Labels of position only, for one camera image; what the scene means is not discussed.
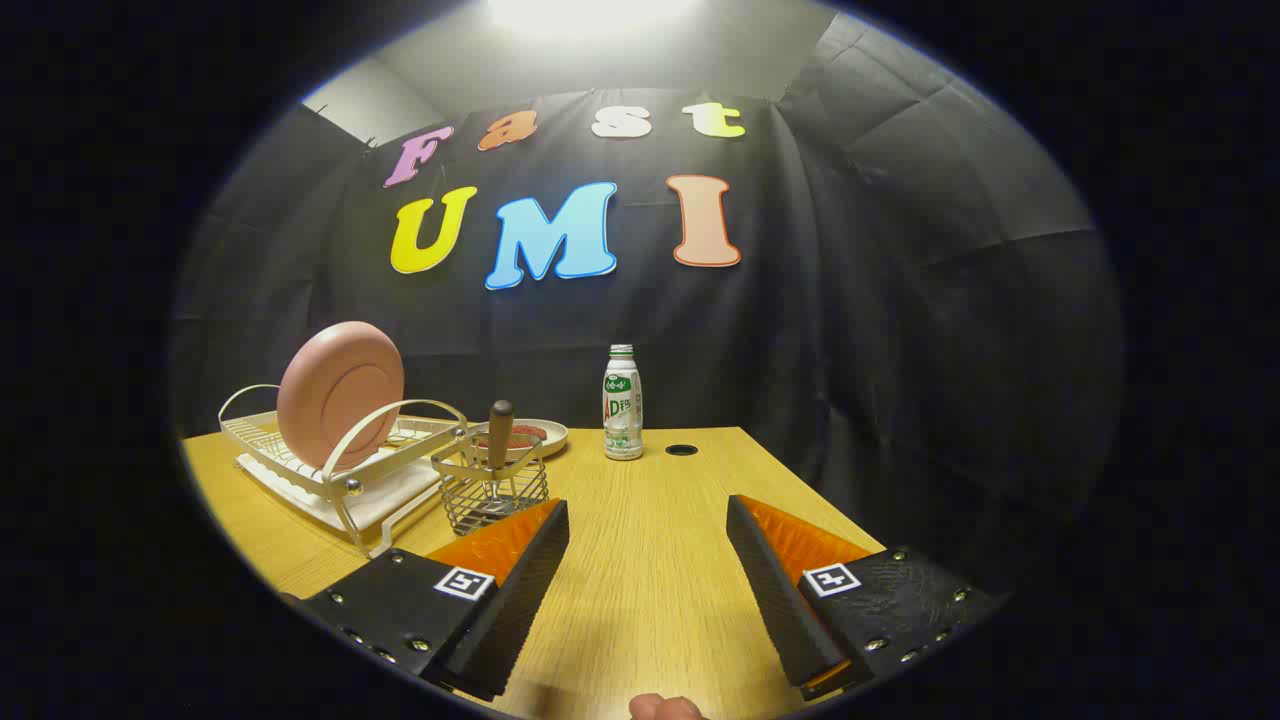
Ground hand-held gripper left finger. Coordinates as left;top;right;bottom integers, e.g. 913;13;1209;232
300;498;571;703

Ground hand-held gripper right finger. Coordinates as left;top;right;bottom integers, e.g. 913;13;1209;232
726;494;1006;701

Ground metal wire basket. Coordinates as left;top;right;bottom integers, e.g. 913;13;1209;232
431;433;550;537

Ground wooden handled spoon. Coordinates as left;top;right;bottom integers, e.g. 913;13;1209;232
487;400;521;501

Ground white wire dish rack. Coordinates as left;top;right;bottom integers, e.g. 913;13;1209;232
218;384;471;546

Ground pink plate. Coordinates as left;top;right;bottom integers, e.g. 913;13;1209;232
277;321;406;471

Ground beige plate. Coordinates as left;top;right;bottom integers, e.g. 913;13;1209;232
470;419;569;461

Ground white drain tray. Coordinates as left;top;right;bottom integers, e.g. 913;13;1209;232
236;452;446;559

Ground white drink bottle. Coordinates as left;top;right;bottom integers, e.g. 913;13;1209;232
602;345;645;461

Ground black backdrop cloth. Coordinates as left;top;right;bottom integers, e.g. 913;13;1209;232
170;20;1126;601

